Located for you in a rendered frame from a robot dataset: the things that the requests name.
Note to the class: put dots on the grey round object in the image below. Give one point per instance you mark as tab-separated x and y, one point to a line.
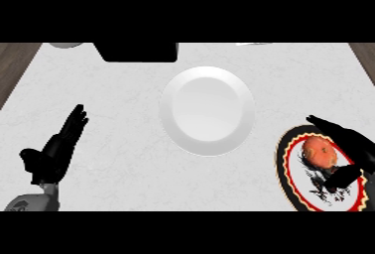
66	45

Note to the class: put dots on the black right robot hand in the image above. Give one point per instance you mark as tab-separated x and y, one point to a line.
352	143

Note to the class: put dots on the black box appliance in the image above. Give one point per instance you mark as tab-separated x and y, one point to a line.
140	52

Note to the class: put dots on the plain white plate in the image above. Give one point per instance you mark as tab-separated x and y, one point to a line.
208	111

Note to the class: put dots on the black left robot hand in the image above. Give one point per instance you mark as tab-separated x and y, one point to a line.
55	152

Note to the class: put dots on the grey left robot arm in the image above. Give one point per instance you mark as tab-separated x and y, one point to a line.
36	201

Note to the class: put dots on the orange squash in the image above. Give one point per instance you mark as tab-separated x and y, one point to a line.
320	153

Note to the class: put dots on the black rimmed decorated plate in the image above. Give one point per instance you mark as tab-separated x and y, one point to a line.
312	178

